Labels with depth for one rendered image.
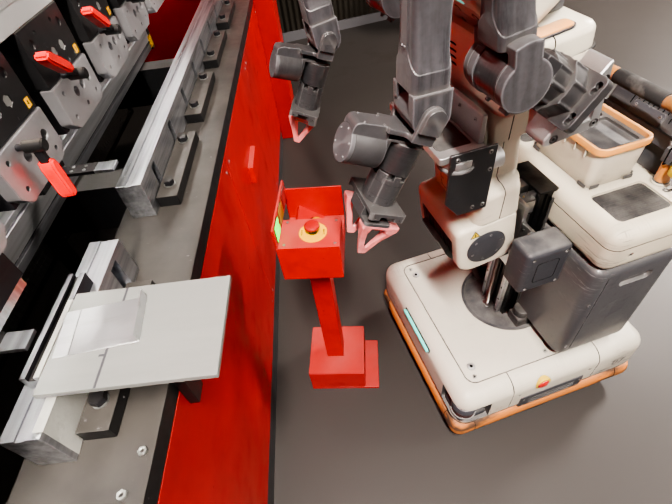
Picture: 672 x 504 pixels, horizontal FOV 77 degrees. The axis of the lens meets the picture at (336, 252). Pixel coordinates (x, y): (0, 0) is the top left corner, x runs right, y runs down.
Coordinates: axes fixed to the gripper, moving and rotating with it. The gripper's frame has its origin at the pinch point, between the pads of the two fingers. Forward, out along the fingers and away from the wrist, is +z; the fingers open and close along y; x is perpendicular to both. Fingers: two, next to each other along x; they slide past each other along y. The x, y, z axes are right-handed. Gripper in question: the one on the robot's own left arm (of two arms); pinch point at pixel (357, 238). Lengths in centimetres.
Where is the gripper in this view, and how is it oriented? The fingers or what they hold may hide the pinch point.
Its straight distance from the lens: 74.4
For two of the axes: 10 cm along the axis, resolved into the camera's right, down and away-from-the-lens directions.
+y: 3.0, 6.8, -6.7
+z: -3.4, 7.4, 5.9
